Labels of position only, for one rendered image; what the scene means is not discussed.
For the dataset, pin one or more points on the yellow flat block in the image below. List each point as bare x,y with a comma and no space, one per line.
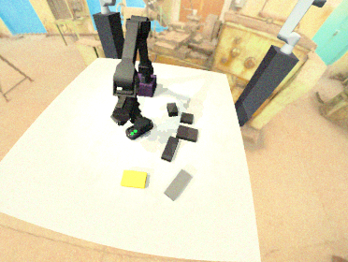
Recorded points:
133,179

